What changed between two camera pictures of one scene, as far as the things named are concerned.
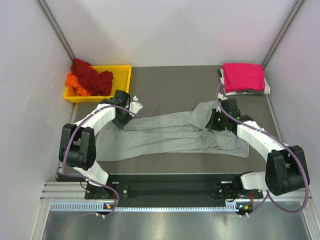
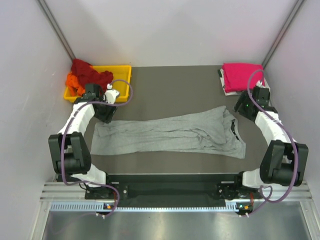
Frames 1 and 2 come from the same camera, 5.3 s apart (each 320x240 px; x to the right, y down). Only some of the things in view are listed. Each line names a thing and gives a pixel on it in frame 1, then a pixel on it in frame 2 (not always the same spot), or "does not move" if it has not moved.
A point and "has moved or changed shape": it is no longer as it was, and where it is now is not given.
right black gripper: x=211 y=124 to x=244 y=98
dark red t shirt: x=95 y=83 does not move
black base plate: x=173 y=189 does not move
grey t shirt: x=180 y=131 has moved or changed shape
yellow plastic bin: x=121 y=81 does not move
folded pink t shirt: x=243 y=76 does not move
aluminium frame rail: x=63 y=191 does not move
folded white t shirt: x=267 y=89 does not move
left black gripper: x=121 y=125 to x=107 y=117
